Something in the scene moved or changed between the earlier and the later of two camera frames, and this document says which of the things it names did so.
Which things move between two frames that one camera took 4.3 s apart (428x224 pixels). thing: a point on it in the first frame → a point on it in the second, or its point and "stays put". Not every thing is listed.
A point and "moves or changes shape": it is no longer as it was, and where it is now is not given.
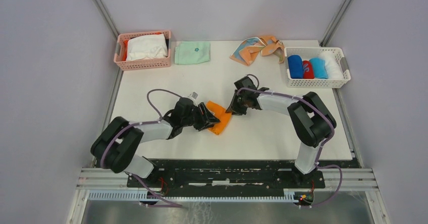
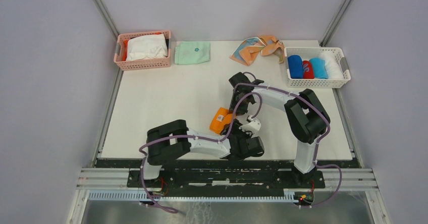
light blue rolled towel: x=319 y=70 stays put
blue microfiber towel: x=296 y=66 stays put
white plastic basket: x=309 y=53 stays put
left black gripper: x=206 y=120 → x=234 y=127
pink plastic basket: x=143 y=50 stays put
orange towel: x=220 y=113 moves or changes shape
